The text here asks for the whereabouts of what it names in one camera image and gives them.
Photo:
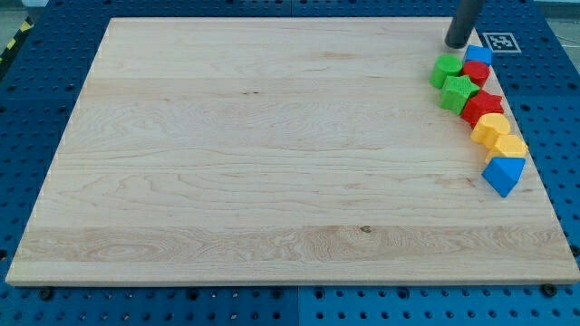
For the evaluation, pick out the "yellow black hazard tape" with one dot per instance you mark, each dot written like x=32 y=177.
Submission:
x=17 y=40

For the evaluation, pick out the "blue triangle block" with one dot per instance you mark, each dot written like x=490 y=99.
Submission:
x=503 y=173

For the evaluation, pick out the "red cylinder block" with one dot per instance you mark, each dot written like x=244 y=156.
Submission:
x=478 y=72

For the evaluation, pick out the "green star block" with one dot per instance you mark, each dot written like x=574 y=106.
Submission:
x=455 y=93

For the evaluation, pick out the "light wooden board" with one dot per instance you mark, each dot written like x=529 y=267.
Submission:
x=278 y=151

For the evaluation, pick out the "black white fiducial marker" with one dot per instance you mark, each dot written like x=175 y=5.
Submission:
x=501 y=42

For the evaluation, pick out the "green cylinder block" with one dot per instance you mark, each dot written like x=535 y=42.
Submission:
x=446 y=65

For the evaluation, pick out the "yellow heart block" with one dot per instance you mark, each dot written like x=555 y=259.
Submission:
x=489 y=127

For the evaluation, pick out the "blue cube block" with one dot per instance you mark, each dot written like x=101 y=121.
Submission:
x=476 y=53

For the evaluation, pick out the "red star block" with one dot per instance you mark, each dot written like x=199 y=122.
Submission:
x=482 y=103

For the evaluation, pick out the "yellow hexagon block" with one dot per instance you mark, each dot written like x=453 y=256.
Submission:
x=507 y=146

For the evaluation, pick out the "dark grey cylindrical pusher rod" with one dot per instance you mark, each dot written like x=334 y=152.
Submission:
x=463 y=23

